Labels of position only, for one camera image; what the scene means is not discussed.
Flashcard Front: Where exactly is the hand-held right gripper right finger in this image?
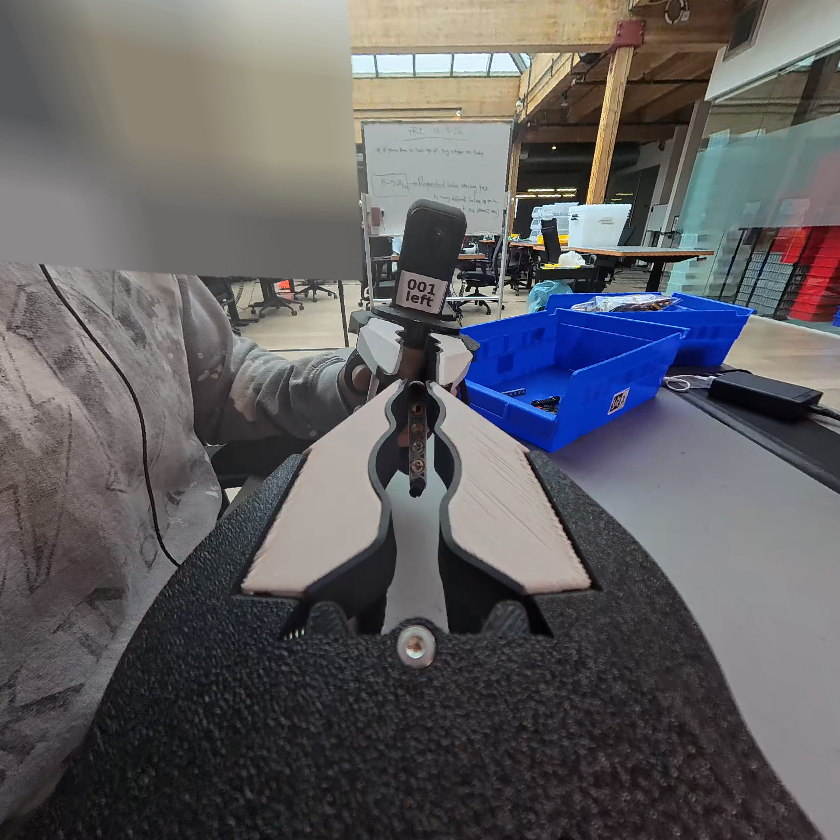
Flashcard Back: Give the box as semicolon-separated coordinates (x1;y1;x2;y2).
427;381;593;595

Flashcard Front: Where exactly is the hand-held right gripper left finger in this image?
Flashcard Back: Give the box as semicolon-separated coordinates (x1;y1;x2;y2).
241;379;403;598

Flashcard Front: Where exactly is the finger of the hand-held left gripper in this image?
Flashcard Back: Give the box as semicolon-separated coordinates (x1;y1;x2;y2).
356;320;404;400
427;336;475;398

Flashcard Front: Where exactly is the grey beam with tan pins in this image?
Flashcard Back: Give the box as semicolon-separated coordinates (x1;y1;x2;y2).
406;382;431;500

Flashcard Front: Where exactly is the person's left forearm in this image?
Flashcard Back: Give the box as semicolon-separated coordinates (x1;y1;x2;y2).
197;328;358;447

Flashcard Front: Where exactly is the grey desk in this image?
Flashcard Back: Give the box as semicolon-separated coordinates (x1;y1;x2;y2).
384;367;840;837

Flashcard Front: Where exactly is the wooden-top office desk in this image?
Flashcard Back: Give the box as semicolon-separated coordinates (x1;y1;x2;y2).
567;246;715;293

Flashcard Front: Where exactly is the black desk mat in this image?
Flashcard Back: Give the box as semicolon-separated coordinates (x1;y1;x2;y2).
663;366;840;494

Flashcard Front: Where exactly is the teal plastic bag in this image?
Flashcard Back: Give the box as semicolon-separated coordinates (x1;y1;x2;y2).
528;280;573;313

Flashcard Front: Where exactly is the stack of clear storage boxes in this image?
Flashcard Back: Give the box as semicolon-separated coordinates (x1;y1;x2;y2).
530;202;578;245

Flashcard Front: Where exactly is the blue bin with square tag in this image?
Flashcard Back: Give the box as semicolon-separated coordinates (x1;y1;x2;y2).
457;308;690;454

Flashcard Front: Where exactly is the white storage box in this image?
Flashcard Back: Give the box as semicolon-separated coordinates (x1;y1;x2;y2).
567;203;632;249

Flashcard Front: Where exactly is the clear bag of parts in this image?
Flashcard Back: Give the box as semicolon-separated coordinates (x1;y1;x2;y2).
571;295;680;313

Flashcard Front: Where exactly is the person's grey patterned hoodie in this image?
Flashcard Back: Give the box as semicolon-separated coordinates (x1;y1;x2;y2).
0;262;263;821

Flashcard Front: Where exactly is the blue plastic bin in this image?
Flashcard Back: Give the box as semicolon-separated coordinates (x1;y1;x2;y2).
545;292;756;368

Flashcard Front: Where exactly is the black power adapter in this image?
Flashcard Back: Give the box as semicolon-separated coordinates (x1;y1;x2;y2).
707;371;824;422

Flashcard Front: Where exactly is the storage shelf with bins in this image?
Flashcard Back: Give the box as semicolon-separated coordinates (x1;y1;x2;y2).
722;226;840;322

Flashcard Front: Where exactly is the black clip microphone cable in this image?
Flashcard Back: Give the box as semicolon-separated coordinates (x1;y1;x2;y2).
39;264;181;568

